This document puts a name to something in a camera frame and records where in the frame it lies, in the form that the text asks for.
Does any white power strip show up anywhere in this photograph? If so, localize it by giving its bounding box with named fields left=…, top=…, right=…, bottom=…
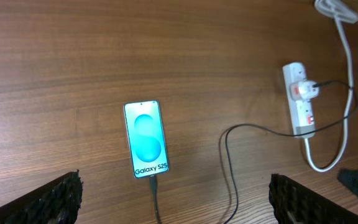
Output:
left=283, top=62, right=316, bottom=139

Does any black USB charging cable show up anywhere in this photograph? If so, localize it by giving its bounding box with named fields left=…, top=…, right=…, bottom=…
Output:
left=149, top=79, right=358, bottom=224

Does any white charger plug adapter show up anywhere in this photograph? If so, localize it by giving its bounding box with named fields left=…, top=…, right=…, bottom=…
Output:
left=290, top=80, right=319, bottom=101

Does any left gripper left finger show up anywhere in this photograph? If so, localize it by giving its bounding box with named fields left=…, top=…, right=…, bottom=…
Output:
left=0, top=170, right=83, bottom=224

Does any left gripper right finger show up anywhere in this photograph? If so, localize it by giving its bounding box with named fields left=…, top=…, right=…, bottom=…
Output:
left=268, top=174, right=358, bottom=224

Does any Galaxy S25 smartphone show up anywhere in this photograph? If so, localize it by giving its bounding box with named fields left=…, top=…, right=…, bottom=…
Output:
left=124, top=100, right=170, bottom=179

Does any white power strip cord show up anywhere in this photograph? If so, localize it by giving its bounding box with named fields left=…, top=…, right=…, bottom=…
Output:
left=303, top=0, right=358, bottom=173

